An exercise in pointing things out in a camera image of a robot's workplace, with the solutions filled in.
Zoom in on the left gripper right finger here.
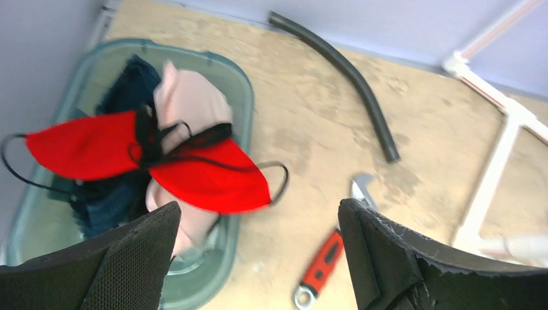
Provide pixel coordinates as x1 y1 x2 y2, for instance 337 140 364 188
338 198 547 310

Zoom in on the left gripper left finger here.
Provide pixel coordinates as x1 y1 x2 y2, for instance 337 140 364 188
1 201 181 309

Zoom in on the red garment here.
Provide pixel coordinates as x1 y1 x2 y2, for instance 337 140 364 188
20 108 289 214

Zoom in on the teal plastic bin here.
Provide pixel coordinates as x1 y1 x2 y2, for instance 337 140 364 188
5 38 255 310

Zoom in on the light pink bra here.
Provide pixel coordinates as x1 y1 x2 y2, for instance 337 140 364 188
145 60 233 258

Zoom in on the white PVC pipe rack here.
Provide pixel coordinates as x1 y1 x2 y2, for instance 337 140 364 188
442 1 547 267

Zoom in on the red handled adjustable wrench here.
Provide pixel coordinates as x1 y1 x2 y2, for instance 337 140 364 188
293 173 378 310

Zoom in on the black rubber hose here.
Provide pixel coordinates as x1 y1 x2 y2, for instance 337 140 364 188
267 10 401 164

